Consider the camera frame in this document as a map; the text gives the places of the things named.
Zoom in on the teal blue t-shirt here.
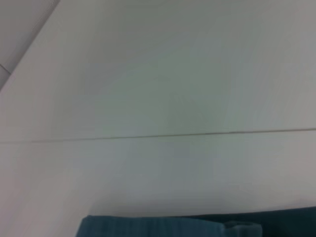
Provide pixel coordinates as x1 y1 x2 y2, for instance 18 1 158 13
76 205 316 237

